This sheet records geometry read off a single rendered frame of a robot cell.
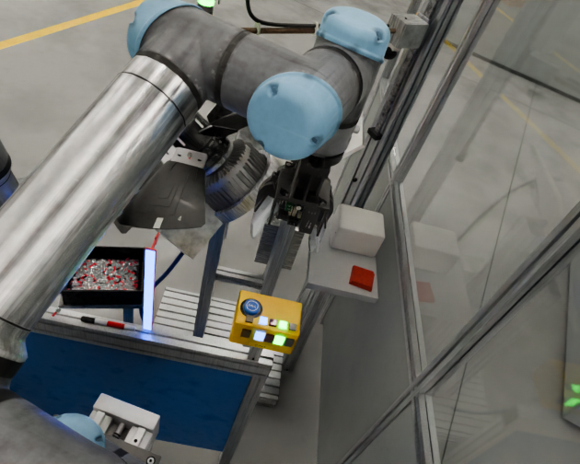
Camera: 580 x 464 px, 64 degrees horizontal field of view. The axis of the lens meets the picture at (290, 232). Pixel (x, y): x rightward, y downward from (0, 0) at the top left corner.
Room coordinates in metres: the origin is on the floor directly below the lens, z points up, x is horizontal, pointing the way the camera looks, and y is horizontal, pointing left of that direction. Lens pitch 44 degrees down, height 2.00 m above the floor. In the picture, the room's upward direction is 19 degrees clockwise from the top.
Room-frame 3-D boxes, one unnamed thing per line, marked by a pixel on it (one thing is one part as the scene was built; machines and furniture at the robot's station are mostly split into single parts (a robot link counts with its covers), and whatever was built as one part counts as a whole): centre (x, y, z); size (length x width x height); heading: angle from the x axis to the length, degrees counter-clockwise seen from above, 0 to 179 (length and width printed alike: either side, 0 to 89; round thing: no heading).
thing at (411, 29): (1.41, -0.13, 1.54); 0.10 x 0.07 x 0.08; 133
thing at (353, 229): (1.26, -0.22, 0.91); 0.17 x 0.16 x 0.11; 98
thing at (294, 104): (0.40, 0.04, 1.78); 0.11 x 0.11 x 0.08; 78
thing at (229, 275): (1.15, 0.13, 0.56); 0.19 x 0.04 x 0.04; 98
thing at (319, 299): (1.18, -0.20, 0.41); 0.04 x 0.04 x 0.83; 8
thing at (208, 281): (1.13, 0.24, 0.45); 0.09 x 0.04 x 0.91; 8
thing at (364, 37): (0.50, 0.00, 1.78); 0.09 x 0.08 x 0.11; 168
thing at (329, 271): (1.18, -0.20, 0.84); 0.36 x 0.24 x 0.03; 8
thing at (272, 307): (0.67, -0.02, 1.02); 0.16 x 0.10 x 0.11; 98
